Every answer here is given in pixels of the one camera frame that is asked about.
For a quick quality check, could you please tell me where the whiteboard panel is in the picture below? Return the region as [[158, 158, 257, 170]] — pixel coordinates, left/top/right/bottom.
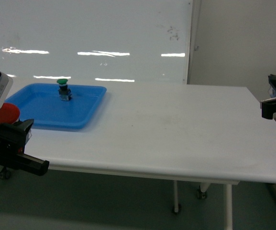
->
[[0, 0, 197, 83]]

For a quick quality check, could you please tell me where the red mushroom push button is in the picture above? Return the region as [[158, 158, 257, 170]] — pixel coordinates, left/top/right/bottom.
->
[[0, 103, 20, 124]]

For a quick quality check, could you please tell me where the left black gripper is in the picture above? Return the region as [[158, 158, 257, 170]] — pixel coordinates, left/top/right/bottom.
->
[[0, 119, 49, 176]]

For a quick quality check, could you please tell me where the blue plastic tray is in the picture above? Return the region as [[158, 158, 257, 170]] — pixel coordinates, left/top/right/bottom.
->
[[6, 83, 107, 130]]

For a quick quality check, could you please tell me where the green mushroom push button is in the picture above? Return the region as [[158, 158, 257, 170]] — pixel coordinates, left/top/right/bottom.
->
[[57, 79, 72, 101]]

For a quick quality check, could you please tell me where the white table frame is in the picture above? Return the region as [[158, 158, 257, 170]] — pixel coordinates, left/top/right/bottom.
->
[[49, 166, 239, 230]]

